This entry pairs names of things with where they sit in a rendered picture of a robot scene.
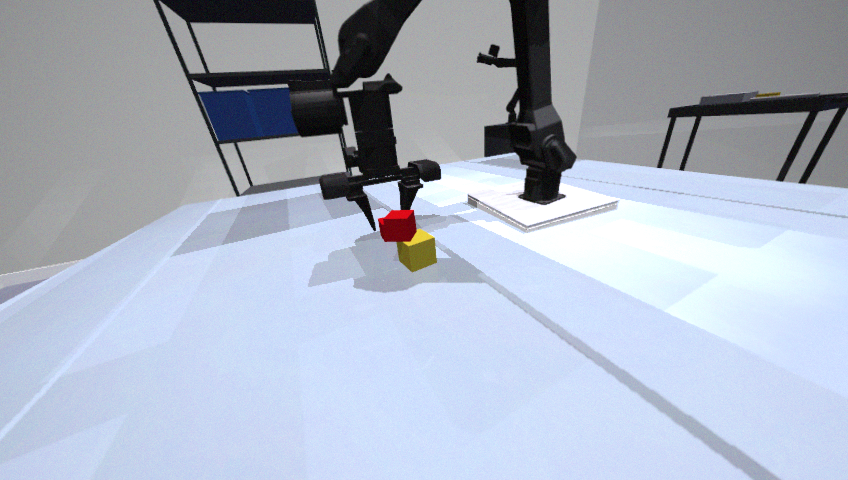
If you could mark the yellow cube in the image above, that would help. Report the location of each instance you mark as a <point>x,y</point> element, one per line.
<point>419,253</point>

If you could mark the red cube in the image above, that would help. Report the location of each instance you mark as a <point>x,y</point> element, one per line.
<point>382,229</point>
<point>400,225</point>

